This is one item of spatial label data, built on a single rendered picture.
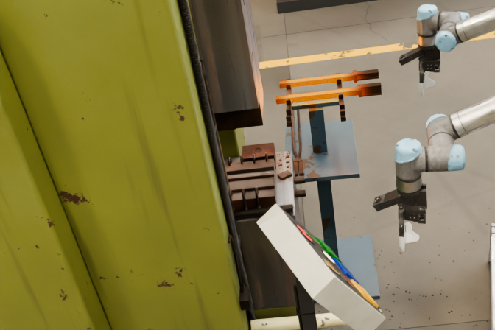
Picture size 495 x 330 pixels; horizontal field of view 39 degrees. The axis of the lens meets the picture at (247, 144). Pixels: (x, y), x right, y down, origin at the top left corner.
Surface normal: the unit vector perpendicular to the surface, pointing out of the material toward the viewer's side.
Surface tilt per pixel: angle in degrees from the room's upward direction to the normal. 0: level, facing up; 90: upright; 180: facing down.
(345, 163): 0
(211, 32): 90
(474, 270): 0
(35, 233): 90
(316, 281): 30
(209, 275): 90
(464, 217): 0
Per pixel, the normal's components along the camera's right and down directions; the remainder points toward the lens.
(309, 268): -0.58, -0.53
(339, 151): -0.15, -0.81
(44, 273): -0.02, 0.58
